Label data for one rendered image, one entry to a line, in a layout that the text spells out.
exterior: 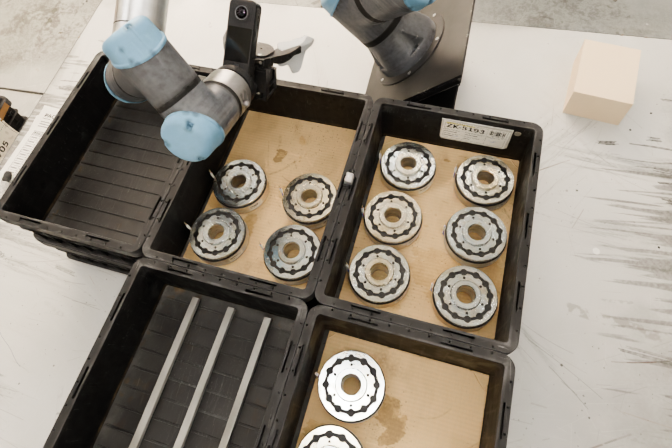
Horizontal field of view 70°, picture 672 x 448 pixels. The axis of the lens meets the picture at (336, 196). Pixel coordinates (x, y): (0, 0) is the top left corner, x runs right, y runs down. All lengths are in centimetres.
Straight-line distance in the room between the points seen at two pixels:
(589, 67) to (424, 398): 81
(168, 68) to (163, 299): 43
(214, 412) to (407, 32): 79
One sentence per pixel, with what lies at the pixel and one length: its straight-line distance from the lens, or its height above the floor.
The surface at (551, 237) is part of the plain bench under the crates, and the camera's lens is 107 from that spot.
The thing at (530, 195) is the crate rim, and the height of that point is 93.
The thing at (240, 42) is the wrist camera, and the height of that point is 110.
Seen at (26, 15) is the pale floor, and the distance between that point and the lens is 313.
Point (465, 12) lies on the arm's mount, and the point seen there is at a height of 93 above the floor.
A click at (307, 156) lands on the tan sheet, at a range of 96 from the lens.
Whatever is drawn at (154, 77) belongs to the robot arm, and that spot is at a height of 118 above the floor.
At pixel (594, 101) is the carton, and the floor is 76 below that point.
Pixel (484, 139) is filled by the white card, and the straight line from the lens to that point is 93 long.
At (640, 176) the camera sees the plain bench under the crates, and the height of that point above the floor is 70.
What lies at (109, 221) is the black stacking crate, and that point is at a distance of 103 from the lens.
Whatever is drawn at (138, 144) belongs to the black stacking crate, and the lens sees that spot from 110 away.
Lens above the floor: 163
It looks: 62 degrees down
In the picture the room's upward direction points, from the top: 11 degrees counter-clockwise
